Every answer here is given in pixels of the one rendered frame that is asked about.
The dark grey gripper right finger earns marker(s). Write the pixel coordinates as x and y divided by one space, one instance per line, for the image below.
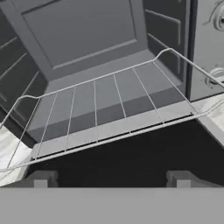
180 178

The silver toaster oven knob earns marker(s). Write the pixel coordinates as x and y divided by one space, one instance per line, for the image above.
219 19
215 76

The dark glass toaster oven door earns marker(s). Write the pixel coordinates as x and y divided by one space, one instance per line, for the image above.
131 157

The grey toaster oven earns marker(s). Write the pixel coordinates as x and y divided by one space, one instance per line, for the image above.
93 52

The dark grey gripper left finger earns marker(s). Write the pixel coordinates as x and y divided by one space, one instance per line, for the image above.
43 178

